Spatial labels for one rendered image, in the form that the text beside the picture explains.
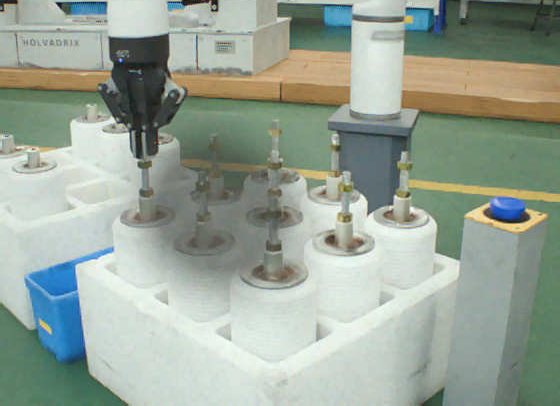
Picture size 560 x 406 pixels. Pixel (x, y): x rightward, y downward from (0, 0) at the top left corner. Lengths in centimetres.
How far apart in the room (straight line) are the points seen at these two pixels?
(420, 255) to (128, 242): 37
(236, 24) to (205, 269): 219
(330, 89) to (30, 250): 178
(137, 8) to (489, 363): 58
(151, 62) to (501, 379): 56
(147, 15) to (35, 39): 250
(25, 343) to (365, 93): 70
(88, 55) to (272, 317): 254
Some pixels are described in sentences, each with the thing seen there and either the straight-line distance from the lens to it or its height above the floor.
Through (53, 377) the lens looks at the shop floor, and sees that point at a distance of 109.
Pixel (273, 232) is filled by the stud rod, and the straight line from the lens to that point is 76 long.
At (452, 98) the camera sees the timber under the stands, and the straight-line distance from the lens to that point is 268.
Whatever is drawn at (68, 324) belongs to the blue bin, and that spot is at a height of 7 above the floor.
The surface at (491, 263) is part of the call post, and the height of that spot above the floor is 27.
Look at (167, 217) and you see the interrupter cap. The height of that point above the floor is 25.
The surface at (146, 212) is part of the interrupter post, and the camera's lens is 93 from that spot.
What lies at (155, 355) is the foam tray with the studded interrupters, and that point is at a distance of 89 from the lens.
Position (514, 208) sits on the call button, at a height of 33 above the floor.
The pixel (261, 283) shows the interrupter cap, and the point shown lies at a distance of 75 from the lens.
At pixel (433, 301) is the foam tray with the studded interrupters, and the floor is 16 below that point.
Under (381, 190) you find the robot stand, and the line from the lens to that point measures 126.
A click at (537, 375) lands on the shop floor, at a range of 112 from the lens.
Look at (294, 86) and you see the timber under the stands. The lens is 276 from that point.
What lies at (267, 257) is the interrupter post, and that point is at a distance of 76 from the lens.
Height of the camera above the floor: 59
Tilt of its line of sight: 20 degrees down
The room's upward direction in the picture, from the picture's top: straight up
